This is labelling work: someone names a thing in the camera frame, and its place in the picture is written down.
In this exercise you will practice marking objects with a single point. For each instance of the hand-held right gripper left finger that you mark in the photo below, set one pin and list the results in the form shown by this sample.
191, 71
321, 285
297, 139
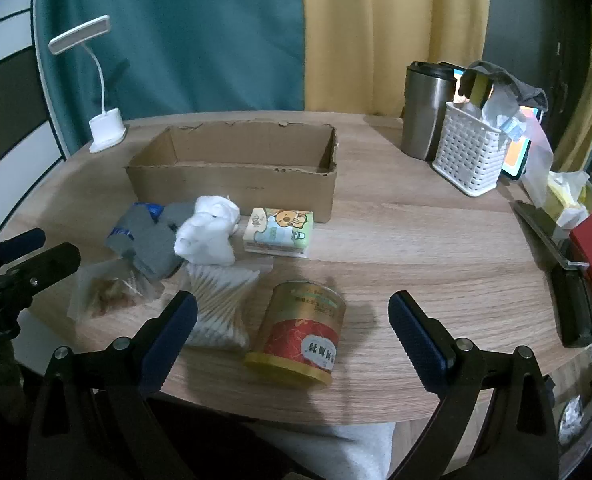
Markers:
175, 330

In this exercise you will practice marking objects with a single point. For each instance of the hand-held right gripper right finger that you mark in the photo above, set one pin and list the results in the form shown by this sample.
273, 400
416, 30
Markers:
416, 340

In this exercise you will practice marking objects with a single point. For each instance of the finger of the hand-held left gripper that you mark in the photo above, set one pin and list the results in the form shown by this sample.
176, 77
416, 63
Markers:
50, 262
20, 244

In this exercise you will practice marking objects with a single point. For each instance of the bag of cotton swabs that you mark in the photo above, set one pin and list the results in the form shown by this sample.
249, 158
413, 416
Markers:
220, 305

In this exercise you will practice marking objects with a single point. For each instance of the clear snack bag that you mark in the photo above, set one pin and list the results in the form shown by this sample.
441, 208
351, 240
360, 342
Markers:
105, 295

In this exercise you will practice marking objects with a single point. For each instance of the grey socks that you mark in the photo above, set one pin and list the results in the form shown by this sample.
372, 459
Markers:
150, 250

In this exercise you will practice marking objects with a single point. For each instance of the white socks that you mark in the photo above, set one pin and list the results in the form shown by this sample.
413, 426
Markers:
205, 240

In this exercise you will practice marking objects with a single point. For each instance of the red and gold can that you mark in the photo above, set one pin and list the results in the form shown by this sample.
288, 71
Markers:
296, 340

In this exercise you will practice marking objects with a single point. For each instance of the cartoon print tissue packet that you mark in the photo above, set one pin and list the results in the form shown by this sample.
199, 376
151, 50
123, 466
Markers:
281, 230

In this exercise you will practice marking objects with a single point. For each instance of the cardboard box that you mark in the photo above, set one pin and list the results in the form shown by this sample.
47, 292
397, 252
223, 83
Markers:
235, 190

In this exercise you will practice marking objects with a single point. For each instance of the white panel with dark stripes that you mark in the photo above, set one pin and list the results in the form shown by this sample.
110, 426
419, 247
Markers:
5, 110

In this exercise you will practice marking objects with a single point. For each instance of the person's grey pants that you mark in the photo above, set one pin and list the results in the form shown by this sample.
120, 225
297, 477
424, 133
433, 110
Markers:
336, 455

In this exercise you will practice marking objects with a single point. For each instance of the white desk lamp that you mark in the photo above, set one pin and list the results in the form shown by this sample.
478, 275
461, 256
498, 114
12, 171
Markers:
106, 130

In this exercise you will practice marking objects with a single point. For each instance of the black pouch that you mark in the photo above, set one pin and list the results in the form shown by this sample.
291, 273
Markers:
573, 305

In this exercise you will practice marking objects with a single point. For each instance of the white plastic basket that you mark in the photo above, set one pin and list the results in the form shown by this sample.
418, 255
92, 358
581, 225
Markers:
466, 155

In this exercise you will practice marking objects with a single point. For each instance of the yellow tissue box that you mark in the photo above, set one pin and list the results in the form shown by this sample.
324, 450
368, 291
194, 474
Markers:
561, 200

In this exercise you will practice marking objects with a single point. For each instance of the tablet with lit screen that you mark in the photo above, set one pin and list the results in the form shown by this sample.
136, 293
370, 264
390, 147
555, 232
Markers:
518, 155

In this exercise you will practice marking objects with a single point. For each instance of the clear plastic bag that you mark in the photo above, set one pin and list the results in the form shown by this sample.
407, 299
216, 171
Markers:
541, 160

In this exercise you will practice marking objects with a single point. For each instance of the stainless steel tumbler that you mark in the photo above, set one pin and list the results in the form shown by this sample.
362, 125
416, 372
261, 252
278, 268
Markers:
423, 115

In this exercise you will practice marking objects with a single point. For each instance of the crumpled white wrappers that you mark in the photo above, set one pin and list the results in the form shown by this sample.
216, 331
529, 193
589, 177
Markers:
496, 110

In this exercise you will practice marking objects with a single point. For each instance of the teal curtain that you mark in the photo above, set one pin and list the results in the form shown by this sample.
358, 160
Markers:
175, 35

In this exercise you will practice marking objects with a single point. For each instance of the yellow sponge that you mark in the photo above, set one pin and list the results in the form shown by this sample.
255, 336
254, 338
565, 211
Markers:
478, 87

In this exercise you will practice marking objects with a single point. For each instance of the grey cloth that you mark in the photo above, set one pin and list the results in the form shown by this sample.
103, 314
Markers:
526, 92

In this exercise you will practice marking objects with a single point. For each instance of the yellow curtain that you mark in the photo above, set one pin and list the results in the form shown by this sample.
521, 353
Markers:
588, 100
376, 35

